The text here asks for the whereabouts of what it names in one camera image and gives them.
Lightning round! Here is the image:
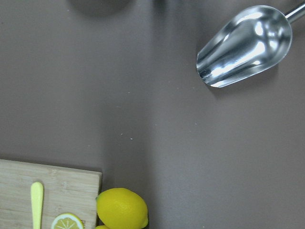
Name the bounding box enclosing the yellow lemon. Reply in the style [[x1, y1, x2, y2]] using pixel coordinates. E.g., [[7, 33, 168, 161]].
[[95, 225, 109, 229], [96, 188, 149, 229]]

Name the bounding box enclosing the wooden cutting board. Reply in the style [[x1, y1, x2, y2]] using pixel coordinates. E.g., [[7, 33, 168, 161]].
[[0, 159, 102, 229]]

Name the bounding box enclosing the metal scoop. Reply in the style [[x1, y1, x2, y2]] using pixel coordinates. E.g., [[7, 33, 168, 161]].
[[196, 3, 305, 88]]

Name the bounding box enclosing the yellow plastic knife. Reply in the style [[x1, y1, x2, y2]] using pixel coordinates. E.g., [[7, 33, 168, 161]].
[[30, 182, 44, 229]]

